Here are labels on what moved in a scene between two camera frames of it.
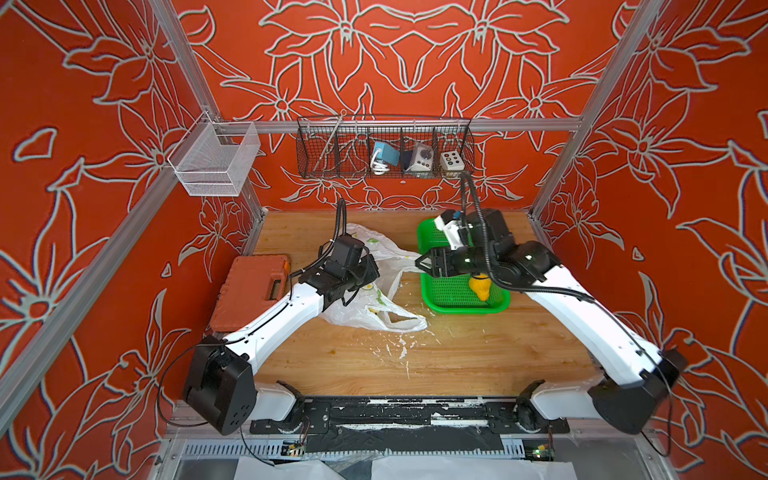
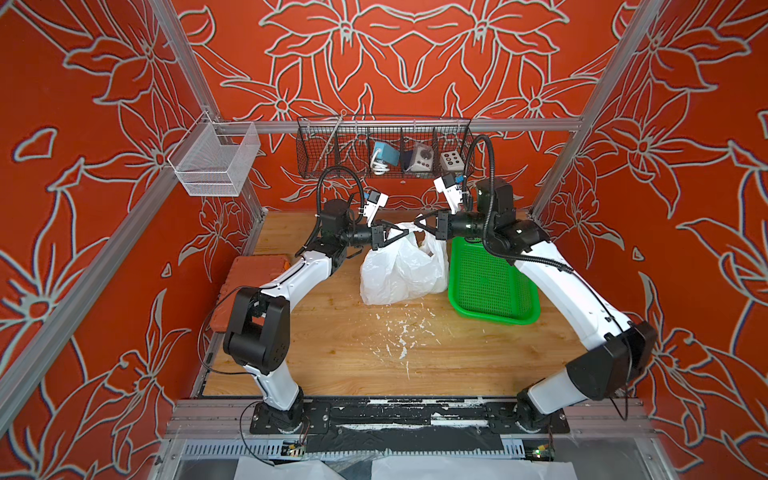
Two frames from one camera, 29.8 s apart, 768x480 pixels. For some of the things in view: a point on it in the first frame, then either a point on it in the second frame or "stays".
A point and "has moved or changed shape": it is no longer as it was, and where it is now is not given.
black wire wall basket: x=393 y=146 stays
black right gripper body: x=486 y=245 -> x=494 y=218
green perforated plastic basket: x=452 y=294 has moved or changed shape
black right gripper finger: x=422 y=267 -> x=437 y=232
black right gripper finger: x=420 y=265 -> x=428 y=220
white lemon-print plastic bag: x=372 y=306 -> x=410 y=267
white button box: x=451 y=161 stays
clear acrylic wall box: x=214 y=158 stays
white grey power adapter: x=422 y=157 stays
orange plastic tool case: x=251 y=284 stays
